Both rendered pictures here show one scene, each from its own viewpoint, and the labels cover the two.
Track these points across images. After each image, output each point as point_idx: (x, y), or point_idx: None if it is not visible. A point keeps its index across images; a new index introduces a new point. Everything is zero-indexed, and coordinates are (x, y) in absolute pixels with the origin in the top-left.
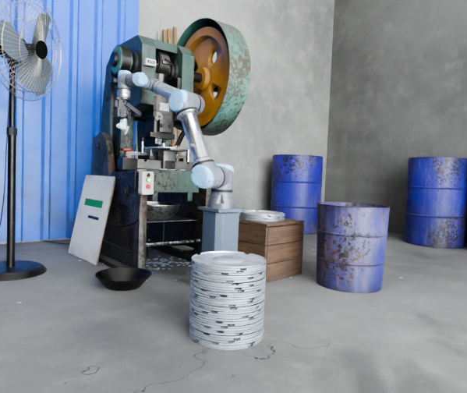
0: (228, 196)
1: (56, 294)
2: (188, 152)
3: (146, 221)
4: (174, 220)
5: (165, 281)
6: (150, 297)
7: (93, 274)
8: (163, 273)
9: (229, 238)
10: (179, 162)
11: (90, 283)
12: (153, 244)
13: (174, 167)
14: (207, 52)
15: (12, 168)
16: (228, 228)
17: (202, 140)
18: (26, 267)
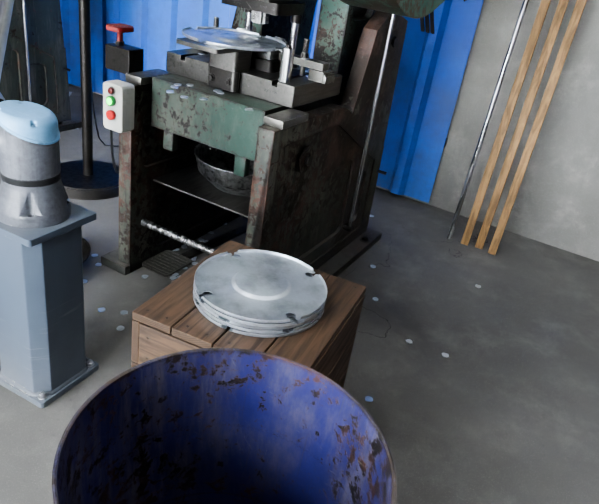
0: (5, 194)
1: None
2: (281, 56)
3: (129, 182)
4: (221, 203)
5: (86, 301)
6: None
7: (108, 232)
8: (149, 288)
9: (6, 288)
10: (254, 78)
11: None
12: (159, 230)
13: (229, 86)
14: None
15: (81, 32)
16: (0, 265)
17: None
18: (85, 183)
